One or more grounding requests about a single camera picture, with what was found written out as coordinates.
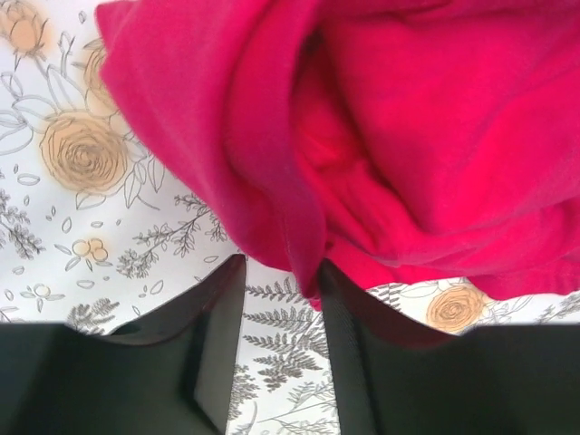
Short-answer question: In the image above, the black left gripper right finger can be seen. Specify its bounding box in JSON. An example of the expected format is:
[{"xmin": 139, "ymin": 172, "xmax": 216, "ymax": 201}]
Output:
[{"xmin": 318, "ymin": 262, "xmax": 579, "ymax": 435}]

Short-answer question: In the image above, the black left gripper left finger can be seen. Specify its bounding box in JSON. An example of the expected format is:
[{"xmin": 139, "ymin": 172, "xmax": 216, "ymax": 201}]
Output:
[{"xmin": 1, "ymin": 255, "xmax": 247, "ymax": 434}]

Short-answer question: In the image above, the red t shirt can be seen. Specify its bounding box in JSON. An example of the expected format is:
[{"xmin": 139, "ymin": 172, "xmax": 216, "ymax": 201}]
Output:
[{"xmin": 95, "ymin": 1, "xmax": 579, "ymax": 299}]

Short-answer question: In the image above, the floral table mat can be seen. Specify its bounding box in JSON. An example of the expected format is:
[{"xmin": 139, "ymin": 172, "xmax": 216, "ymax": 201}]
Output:
[{"xmin": 1, "ymin": 1, "xmax": 579, "ymax": 434}]

